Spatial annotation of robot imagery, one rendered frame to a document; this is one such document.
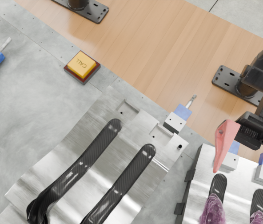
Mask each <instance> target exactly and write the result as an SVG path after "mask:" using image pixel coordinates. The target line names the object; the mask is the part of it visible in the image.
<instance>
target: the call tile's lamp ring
mask: <svg viewBox="0 0 263 224"><path fill-rule="evenodd" d="M79 52H82V53H84V52H83V51H81V50H80V51H79ZM79 52H78V53H79ZM78 53H77V54H78ZM77 54H76V55H77ZM84 54H85V55H86V56H88V55H87V54H86V53H84ZM76 55H75V56H76ZM75 56H74V57H75ZM74 57H73V58H74ZM88 57H89V58H91V57H90V56H88ZM73 58H72V59H73ZM72 59H71V60H72ZM91 59H92V58H91ZM71 60H70V61H71ZM92 60H93V61H95V60H94V59H92ZM70 61H69V62H70ZM69 62H68V63H69ZM68 63H67V64H66V65H65V67H64V69H66V70H67V71H68V72H70V73H71V74H72V75H74V76H75V77H76V78H78V79H79V80H80V81H82V82H84V81H85V80H86V79H87V78H88V77H89V76H90V75H91V74H92V73H93V72H94V71H95V70H96V69H97V68H98V66H99V65H100V64H99V63H98V62H97V61H95V63H96V64H97V65H96V66H95V67H94V68H93V69H92V70H91V71H90V73H89V74H88V75H87V76H86V77H85V78H84V79H81V78H80V77H79V76H77V75H76V74H75V73H74V72H72V71H71V70H69V69H68V68H67V66H68Z"/></svg>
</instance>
